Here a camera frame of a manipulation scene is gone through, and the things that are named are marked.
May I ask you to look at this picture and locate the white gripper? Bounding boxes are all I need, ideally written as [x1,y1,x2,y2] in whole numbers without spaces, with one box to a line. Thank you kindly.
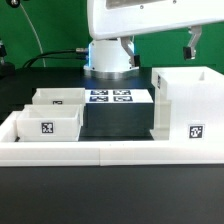
[87,0,224,67]

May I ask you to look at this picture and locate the white drawer cabinet frame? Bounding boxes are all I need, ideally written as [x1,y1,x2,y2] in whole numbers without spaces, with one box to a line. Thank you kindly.
[151,67,224,143]

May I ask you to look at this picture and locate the white drawer box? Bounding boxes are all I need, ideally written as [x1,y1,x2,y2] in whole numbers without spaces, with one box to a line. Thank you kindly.
[16,105,83,142]
[32,88,85,105]

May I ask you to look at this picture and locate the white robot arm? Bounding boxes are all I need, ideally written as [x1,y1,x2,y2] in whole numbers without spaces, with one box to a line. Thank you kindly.
[84,0,224,79]

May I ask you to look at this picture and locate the white marker plate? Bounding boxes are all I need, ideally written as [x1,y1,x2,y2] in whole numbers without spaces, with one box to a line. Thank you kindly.
[85,89,153,104]

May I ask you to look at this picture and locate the black raised platform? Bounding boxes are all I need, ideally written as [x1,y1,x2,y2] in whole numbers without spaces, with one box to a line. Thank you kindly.
[79,103,154,141]

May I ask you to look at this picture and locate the white U-shaped fence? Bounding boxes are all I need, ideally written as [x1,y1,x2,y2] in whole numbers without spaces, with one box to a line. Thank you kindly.
[0,111,224,167]

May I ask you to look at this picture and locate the black stand at left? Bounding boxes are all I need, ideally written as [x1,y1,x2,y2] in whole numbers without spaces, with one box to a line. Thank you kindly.
[0,39,15,78]

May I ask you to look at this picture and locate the black cable bundle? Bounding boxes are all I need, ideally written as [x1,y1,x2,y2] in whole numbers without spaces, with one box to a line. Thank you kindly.
[22,47,90,69]

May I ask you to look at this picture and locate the white thin cable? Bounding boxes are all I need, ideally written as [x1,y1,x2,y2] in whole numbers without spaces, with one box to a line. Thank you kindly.
[19,2,47,68]

